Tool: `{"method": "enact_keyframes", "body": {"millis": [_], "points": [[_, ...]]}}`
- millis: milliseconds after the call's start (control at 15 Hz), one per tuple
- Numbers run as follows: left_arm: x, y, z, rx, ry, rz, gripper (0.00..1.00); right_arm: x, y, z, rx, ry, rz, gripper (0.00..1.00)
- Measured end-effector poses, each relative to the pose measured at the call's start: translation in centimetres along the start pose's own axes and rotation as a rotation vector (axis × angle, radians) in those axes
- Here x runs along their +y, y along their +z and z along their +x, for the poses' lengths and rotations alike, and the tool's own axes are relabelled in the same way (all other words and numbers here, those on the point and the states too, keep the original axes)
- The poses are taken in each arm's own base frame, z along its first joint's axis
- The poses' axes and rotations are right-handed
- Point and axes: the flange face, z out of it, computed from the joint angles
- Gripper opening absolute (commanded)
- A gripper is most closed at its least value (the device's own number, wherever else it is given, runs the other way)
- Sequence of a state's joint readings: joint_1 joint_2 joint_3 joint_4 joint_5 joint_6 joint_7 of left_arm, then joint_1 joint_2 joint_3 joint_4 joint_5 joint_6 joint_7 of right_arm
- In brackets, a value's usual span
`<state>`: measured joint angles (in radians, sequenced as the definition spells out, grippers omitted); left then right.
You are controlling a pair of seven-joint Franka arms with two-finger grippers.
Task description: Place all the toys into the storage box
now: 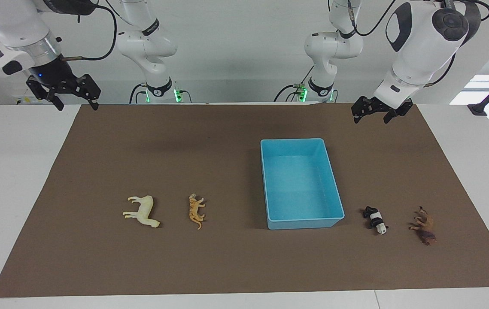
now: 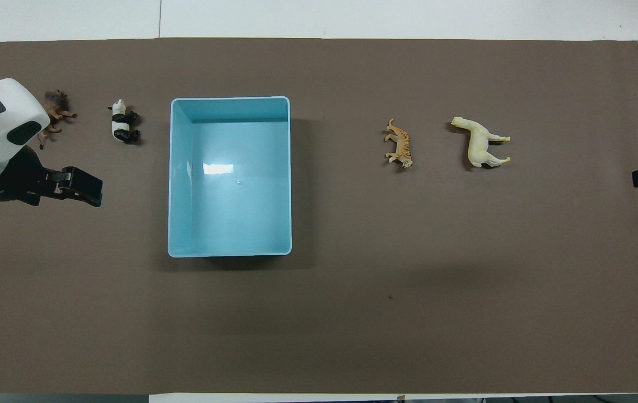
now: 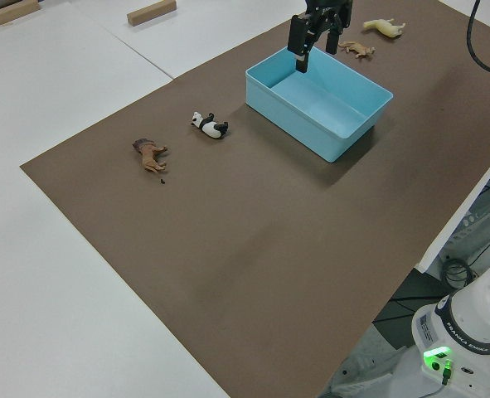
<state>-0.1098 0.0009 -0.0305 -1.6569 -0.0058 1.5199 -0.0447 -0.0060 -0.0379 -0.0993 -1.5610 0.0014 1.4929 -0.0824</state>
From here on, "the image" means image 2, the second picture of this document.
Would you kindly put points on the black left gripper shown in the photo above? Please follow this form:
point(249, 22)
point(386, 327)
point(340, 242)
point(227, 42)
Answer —
point(16, 179)

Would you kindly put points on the black and white panda toy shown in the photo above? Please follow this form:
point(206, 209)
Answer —
point(119, 126)

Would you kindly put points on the brown lion toy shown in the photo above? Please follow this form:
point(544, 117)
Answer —
point(59, 108)

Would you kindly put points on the cream llama toy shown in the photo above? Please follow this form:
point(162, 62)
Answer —
point(478, 145)

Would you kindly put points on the orange striped tiger toy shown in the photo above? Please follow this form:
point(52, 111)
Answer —
point(403, 145)

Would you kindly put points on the light blue storage box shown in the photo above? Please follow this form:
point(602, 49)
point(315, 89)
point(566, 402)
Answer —
point(229, 184)

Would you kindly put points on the brown table mat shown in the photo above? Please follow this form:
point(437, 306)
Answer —
point(352, 313)

